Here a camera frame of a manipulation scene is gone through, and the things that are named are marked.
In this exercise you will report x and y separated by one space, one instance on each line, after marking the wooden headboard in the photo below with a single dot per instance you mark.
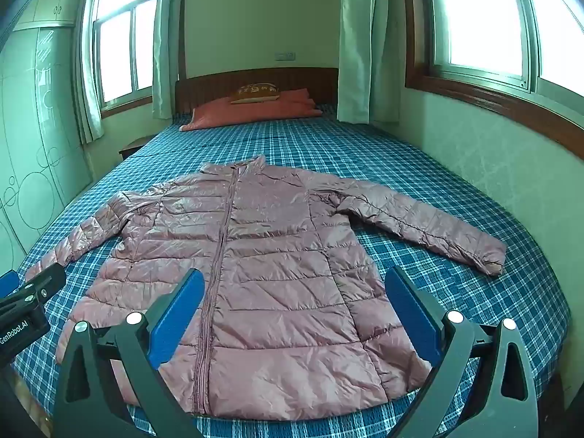
205 86

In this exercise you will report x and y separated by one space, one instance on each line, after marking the pink puffer jacket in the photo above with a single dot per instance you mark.
273 260

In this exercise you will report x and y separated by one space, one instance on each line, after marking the bed with blue plaid sheet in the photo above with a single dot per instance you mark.
410 164

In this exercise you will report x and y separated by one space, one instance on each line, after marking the white framed window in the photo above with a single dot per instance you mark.
123 41

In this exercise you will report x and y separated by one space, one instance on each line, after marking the wooden nightstand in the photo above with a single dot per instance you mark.
130 148

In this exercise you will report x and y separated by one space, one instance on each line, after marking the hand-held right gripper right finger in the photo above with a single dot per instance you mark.
410 310

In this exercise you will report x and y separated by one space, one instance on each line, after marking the pink pillow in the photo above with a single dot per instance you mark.
255 112

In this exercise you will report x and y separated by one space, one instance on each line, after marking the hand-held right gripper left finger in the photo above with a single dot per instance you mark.
180 315

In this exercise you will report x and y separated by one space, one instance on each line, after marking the white wall socket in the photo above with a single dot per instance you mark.
285 56

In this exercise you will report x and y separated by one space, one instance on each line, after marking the pale patterned wardrobe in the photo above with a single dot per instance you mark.
32 123

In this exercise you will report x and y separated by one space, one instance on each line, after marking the large window with wooden sill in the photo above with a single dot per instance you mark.
483 23

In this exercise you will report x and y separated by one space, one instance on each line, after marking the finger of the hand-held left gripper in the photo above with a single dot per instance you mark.
45 280
8 285

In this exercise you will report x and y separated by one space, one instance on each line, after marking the brown patterned cushion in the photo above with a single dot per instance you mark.
253 93

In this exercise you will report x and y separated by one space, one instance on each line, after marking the pale green curtain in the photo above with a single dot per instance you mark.
365 54
89 77
166 54

